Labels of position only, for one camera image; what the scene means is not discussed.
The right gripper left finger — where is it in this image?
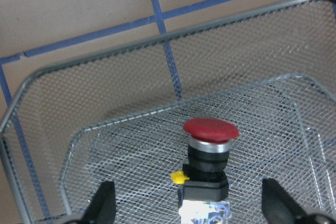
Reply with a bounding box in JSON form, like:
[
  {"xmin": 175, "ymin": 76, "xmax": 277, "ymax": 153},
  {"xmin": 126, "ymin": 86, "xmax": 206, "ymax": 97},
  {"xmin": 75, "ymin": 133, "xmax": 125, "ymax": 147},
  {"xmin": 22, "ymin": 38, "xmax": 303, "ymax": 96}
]
[{"xmin": 80, "ymin": 182, "xmax": 116, "ymax": 223}]

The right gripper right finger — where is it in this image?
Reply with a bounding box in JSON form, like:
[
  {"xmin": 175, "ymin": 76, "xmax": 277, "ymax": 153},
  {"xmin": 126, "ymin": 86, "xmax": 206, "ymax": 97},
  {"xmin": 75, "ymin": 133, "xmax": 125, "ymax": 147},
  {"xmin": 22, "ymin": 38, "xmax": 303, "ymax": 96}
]
[{"xmin": 261, "ymin": 178, "xmax": 315, "ymax": 223}]

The red emergency stop button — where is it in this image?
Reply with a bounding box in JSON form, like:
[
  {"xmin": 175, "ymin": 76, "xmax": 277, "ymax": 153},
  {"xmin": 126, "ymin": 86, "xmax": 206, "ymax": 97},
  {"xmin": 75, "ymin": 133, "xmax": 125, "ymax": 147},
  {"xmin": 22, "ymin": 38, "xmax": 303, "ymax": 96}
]
[{"xmin": 171, "ymin": 118, "xmax": 239, "ymax": 223}]

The metal wire mesh shelf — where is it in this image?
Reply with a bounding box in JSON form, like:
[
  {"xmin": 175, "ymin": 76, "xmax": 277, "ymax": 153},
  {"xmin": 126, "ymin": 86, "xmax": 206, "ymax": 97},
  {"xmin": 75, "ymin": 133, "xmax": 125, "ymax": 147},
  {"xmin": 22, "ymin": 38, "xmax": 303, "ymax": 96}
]
[{"xmin": 1, "ymin": 0, "xmax": 335, "ymax": 223}]

